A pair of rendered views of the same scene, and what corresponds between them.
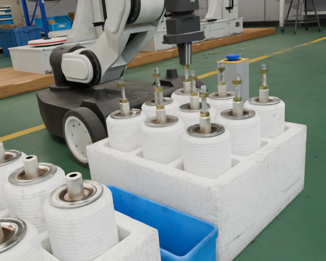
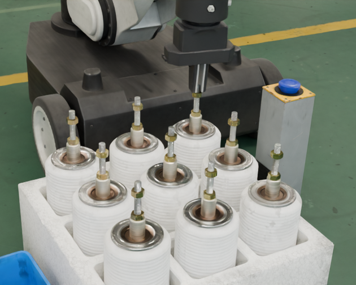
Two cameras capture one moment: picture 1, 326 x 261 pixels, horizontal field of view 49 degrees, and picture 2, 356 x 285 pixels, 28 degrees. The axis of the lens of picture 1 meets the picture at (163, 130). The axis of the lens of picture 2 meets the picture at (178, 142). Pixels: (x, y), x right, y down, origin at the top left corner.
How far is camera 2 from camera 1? 0.51 m
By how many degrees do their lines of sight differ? 17
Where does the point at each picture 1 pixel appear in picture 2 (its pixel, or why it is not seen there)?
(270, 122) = (264, 231)
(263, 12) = not seen: outside the picture
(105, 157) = (33, 212)
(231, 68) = (277, 105)
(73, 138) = (43, 134)
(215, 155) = (132, 275)
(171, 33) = (176, 47)
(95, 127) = (65, 135)
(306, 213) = not seen: outside the picture
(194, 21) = (216, 34)
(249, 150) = (207, 269)
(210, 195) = not seen: outside the picture
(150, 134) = (78, 211)
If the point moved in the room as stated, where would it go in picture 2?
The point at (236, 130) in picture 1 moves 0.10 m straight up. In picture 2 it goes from (191, 240) to (194, 181)
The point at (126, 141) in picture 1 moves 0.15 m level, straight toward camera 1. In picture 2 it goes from (63, 199) to (31, 255)
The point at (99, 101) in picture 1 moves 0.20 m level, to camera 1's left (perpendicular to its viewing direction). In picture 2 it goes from (85, 93) to (0, 79)
